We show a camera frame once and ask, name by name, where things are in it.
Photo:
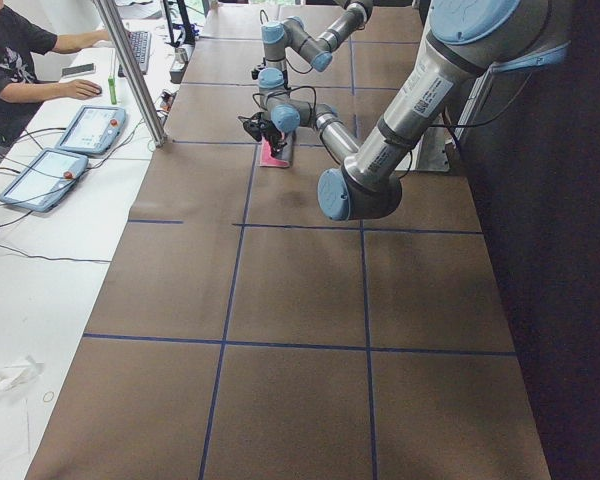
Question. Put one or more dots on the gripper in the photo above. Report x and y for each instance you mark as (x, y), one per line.
(272, 136)

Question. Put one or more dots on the pink and grey towel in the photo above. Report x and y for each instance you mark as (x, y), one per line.
(282, 159)

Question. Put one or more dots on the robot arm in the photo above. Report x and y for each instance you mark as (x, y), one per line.
(462, 40)
(280, 35)

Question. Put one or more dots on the person hand on mouse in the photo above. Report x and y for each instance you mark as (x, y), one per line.
(77, 89)

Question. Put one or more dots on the orange black connector box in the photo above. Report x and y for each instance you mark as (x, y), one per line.
(166, 100)

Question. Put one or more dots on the metal cup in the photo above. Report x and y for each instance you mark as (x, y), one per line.
(181, 55)

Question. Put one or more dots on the black keyboard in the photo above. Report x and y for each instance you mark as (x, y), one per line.
(140, 43)

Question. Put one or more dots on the far teach pendant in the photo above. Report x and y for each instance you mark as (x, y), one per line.
(93, 130)

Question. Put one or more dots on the teach pendant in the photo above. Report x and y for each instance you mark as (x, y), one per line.
(93, 130)
(43, 183)

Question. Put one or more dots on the brown paper table cover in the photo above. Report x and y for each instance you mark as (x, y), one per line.
(240, 334)

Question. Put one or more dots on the smartphone on desk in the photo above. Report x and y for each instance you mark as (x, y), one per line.
(78, 70)

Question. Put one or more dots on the near teach pendant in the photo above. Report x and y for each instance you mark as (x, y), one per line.
(43, 183)

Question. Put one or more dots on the seated person black shirt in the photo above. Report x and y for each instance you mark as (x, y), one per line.
(21, 92)

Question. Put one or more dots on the crumpled white tissue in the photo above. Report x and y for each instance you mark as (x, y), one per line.
(20, 372)

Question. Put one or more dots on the white column base plate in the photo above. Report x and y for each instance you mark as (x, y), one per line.
(430, 154)

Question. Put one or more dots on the green handled tool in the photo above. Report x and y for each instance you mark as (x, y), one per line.
(112, 79)

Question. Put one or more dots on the aluminium frame post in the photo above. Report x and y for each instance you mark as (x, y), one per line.
(108, 13)

